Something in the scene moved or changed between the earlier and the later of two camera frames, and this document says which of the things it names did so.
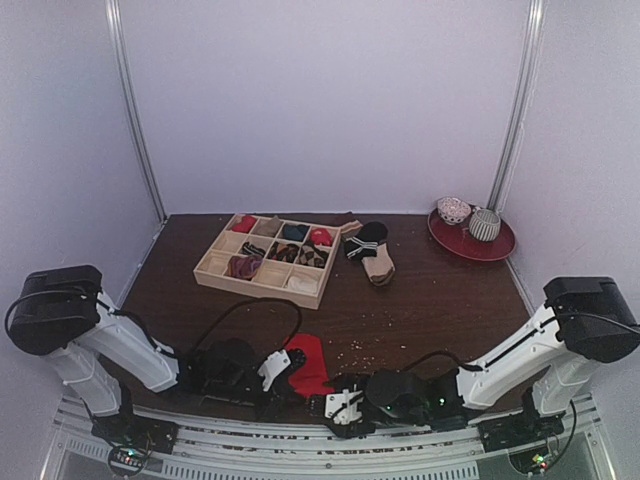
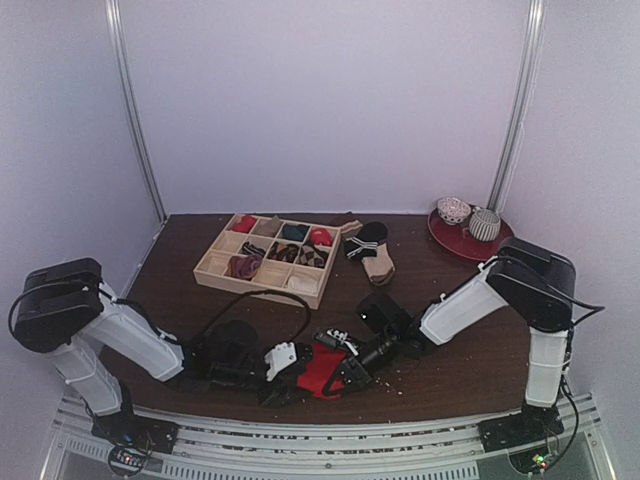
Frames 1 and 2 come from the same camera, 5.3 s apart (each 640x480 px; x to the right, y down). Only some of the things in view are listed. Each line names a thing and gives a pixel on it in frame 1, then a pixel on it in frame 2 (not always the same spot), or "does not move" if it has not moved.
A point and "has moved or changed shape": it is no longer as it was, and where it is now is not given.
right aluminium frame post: [518, 112] does not move
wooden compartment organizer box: [281, 257] does not move
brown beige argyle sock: [310, 256] does not move
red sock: [310, 377] has moved or changed shape
